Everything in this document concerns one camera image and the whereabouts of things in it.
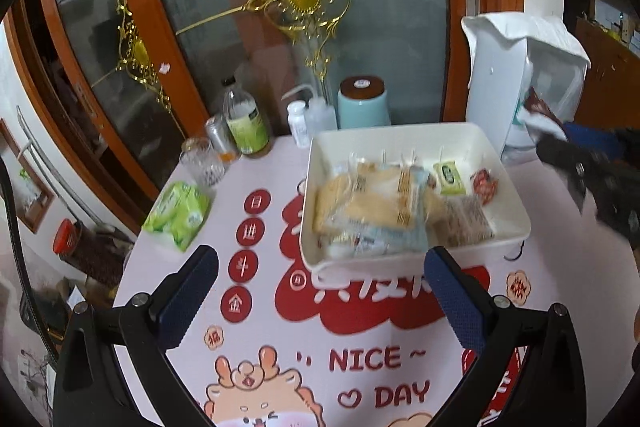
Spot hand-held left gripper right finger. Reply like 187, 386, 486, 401
424, 245, 587, 427

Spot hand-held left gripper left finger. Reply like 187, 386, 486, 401
52, 244, 219, 427

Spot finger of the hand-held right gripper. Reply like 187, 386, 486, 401
536, 136, 603, 212
565, 122, 626, 158

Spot clear cracker packet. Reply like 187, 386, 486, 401
430, 194, 496, 249

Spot clear-wrapped nut candy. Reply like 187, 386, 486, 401
470, 169, 501, 205

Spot small green snack packet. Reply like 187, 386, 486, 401
432, 159, 467, 196

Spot large yellow cake packet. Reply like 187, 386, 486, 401
345, 162, 436, 260

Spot white plastic tray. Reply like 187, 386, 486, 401
298, 123, 532, 274

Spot green tissue pack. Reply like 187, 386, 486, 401
142, 181, 211, 253

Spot wooden shelf cabinet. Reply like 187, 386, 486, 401
572, 0, 640, 118

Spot white storage box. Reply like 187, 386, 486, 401
462, 13, 592, 166

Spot red-lidded jar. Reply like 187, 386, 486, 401
52, 218, 126, 288

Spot clear glass cup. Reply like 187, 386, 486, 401
180, 137, 226, 190

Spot small glass jar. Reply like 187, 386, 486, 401
205, 115, 237, 162

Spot glass bottle with green label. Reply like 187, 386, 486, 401
221, 77, 273, 156

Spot grey metal rod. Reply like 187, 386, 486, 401
16, 106, 103, 228

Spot wooden framed picture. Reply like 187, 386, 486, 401
0, 119, 56, 234

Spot white pill bottle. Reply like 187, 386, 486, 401
287, 101, 307, 149

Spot teal canister with brown lid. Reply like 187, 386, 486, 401
336, 76, 392, 129

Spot clear squeeze wash bottle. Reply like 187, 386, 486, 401
281, 85, 338, 138

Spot glass door with gold ornament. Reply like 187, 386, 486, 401
100, 0, 526, 138
20, 0, 211, 228

